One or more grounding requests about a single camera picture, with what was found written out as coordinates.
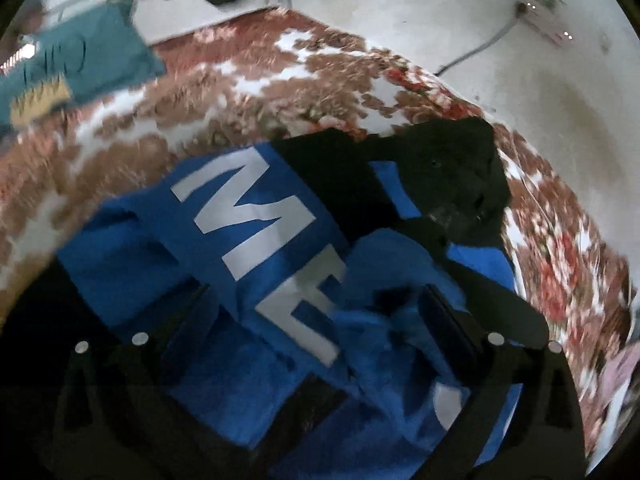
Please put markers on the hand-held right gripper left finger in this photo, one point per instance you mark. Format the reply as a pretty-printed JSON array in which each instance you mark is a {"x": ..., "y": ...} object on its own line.
[{"x": 125, "y": 380}]

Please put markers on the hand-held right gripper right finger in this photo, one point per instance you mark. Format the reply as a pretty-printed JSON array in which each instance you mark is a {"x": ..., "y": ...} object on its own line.
[{"x": 505, "y": 375}]

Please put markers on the blue and black hoodie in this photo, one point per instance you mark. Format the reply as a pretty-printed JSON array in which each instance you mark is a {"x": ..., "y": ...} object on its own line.
[{"x": 150, "y": 240}]

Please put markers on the teal printed cloth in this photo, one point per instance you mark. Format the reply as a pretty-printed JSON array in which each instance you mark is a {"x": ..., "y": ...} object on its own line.
[{"x": 100, "y": 55}]

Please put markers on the brown floral blanket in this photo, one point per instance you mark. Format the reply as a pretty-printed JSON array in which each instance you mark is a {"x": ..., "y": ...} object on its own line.
[{"x": 200, "y": 85}]

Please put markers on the pink cloth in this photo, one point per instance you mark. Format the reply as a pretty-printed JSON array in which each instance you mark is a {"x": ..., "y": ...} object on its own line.
[{"x": 617, "y": 375}]

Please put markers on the white power strip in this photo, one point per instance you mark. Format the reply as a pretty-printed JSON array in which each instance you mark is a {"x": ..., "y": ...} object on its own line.
[{"x": 545, "y": 15}]

